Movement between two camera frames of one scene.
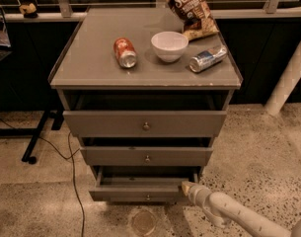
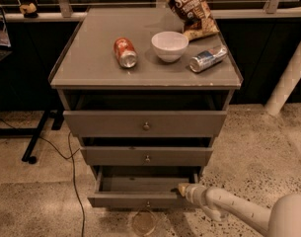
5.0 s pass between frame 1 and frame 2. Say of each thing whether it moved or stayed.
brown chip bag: stayed
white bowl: stayed
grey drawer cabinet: stayed
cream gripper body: moved
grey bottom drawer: moved
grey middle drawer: stayed
